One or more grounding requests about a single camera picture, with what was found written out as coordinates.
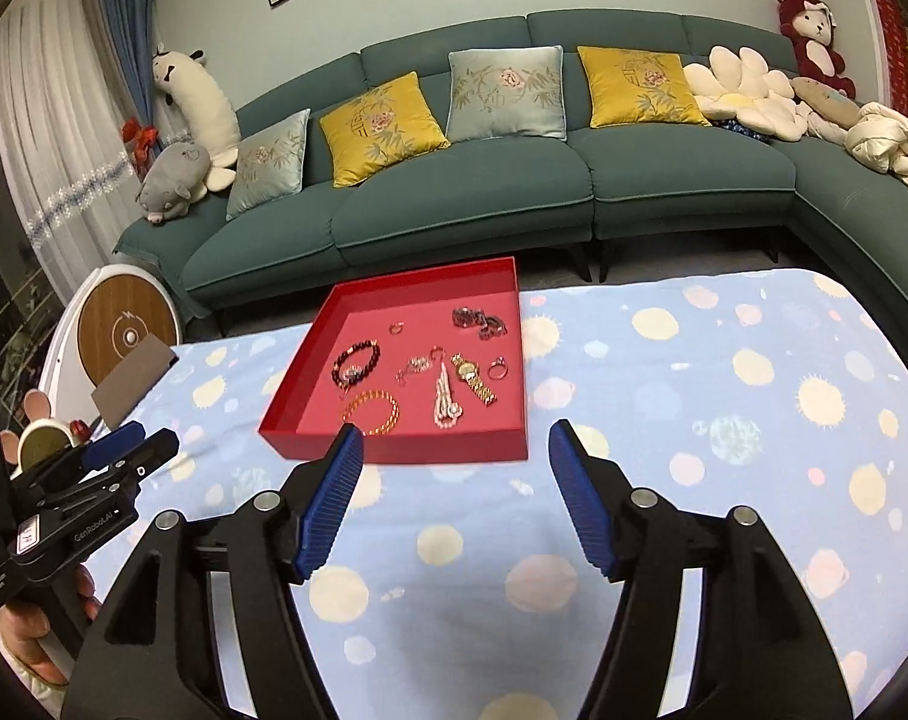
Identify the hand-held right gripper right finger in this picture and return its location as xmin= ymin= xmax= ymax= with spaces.
xmin=547 ymin=420 xmax=854 ymax=720

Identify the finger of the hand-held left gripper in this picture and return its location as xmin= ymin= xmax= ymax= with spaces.
xmin=79 ymin=420 xmax=149 ymax=470
xmin=41 ymin=427 xmax=181 ymax=512

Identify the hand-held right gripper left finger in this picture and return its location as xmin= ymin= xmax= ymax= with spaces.
xmin=59 ymin=424 xmax=365 ymax=720

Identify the red shallow box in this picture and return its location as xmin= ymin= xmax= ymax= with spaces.
xmin=259 ymin=256 xmax=530 ymax=466

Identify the gold chain bracelet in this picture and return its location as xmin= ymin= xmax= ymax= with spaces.
xmin=341 ymin=388 xmax=401 ymax=436

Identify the pearl bracelet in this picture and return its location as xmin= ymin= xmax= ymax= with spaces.
xmin=431 ymin=361 xmax=464 ymax=430

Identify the gold wrist watch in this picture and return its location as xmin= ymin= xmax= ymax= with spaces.
xmin=449 ymin=352 xmax=500 ymax=407

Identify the person's left hand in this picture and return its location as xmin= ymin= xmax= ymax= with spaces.
xmin=0 ymin=565 xmax=102 ymax=687

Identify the brown cardboard sheet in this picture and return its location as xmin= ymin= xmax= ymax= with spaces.
xmin=91 ymin=335 xmax=177 ymax=428

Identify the small round pink-eared mirror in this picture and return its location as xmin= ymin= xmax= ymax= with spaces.
xmin=17 ymin=390 xmax=80 ymax=473

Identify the white round wood-faced appliance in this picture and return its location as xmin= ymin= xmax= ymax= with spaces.
xmin=40 ymin=264 xmax=181 ymax=421

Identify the planet print blue tablecloth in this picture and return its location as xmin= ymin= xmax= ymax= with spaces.
xmin=71 ymin=266 xmax=908 ymax=720

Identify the grey pig plush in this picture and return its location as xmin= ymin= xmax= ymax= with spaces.
xmin=137 ymin=141 xmax=213 ymax=226

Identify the red curtain tie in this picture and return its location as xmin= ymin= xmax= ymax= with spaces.
xmin=121 ymin=118 xmax=158 ymax=166

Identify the pale green embroidered cushion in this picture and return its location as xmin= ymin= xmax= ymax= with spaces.
xmin=224 ymin=109 xmax=312 ymax=222
xmin=446 ymin=46 xmax=567 ymax=143

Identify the white sheer curtain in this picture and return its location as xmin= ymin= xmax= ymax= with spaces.
xmin=0 ymin=0 xmax=151 ymax=301

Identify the teal sofa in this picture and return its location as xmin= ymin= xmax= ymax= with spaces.
xmin=112 ymin=10 xmax=908 ymax=331

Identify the white cow plush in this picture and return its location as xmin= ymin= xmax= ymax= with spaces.
xmin=151 ymin=45 xmax=242 ymax=158

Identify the yellow embroidered cushion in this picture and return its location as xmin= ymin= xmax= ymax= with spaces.
xmin=577 ymin=45 xmax=714 ymax=128
xmin=319 ymin=71 xmax=451 ymax=188

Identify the blue dotted cloth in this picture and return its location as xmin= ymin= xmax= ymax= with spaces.
xmin=712 ymin=116 xmax=770 ymax=140

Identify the blue curtain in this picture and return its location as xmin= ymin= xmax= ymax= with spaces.
xmin=97 ymin=0 xmax=158 ymax=136

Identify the white flower cushion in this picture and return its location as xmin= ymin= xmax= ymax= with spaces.
xmin=682 ymin=45 xmax=811 ymax=142

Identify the beige round cushion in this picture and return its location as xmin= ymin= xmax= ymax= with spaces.
xmin=791 ymin=76 xmax=860 ymax=143

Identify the white quilt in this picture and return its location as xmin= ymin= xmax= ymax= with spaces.
xmin=844 ymin=101 xmax=908 ymax=200

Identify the red monkey plush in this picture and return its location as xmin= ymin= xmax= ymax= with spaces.
xmin=778 ymin=0 xmax=858 ymax=98

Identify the dark red beaded bracelet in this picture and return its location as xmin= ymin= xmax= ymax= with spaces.
xmin=332 ymin=341 xmax=385 ymax=393

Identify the red wall banner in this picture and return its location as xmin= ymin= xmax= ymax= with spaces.
xmin=859 ymin=0 xmax=908 ymax=121

